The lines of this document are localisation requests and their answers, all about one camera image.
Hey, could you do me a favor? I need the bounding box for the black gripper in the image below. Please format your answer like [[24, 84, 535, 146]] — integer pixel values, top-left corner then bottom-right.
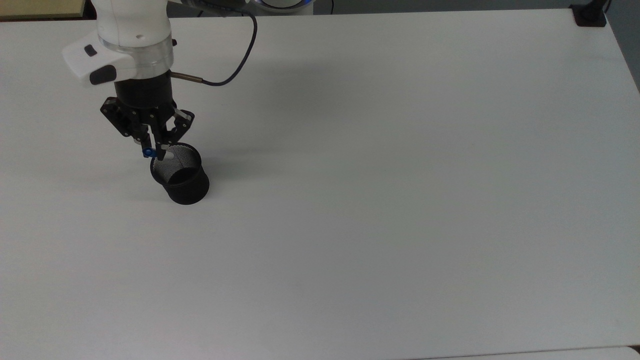
[[99, 74, 196, 161]]

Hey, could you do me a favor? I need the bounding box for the blue and white marker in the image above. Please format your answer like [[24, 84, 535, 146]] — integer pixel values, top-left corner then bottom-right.
[[141, 145, 176, 161]]

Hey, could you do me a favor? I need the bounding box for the yellowish board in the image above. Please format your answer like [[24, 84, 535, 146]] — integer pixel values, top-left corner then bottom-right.
[[0, 0, 87, 20]]

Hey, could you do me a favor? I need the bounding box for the black table clamp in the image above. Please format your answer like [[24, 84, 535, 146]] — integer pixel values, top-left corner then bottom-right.
[[570, 0, 612, 28]]

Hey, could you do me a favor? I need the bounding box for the black mesh pen cup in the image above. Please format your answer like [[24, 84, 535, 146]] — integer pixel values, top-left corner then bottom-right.
[[150, 142, 211, 206]]

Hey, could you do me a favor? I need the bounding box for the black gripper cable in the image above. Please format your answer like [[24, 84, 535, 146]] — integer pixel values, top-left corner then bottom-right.
[[168, 0, 259, 87]]

